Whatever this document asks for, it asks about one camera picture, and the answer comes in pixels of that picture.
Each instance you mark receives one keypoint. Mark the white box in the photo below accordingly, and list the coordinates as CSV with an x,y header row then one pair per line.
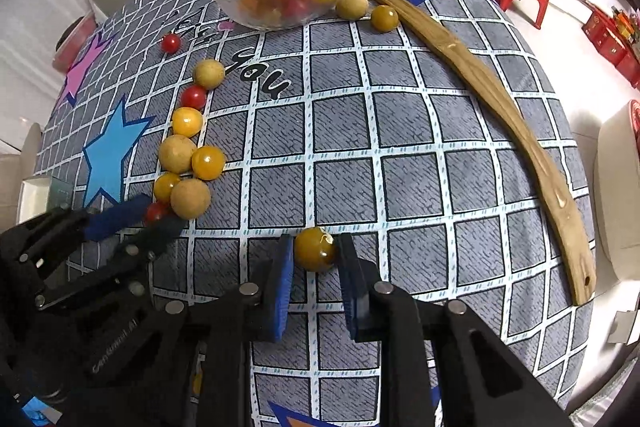
x,y
32,199

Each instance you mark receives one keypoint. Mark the red cherry tomato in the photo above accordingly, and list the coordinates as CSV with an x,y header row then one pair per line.
x,y
170,42
155,212
296,5
193,97

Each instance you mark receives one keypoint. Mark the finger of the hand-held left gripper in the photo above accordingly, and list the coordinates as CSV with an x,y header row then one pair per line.
x,y
162,233
117,218

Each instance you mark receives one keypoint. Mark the curved wooden strip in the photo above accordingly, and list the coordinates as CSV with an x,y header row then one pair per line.
x,y
500,92

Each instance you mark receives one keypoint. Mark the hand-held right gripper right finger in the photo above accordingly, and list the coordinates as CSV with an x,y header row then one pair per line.
x,y
350,289

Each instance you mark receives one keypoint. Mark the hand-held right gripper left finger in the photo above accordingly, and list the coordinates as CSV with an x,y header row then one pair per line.
x,y
283,287

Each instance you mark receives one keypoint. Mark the yellow round fruit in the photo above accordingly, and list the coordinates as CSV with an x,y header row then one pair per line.
x,y
165,187
384,18
315,249
208,162
187,121

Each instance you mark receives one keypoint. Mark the tan longan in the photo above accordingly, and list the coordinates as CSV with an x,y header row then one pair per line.
x,y
190,200
351,4
208,73
177,153

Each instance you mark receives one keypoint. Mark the red plastic crate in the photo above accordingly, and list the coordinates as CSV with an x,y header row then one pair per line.
x,y
607,34

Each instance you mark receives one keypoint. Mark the grey checked printed tablecloth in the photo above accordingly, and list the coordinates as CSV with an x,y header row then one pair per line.
x,y
400,177

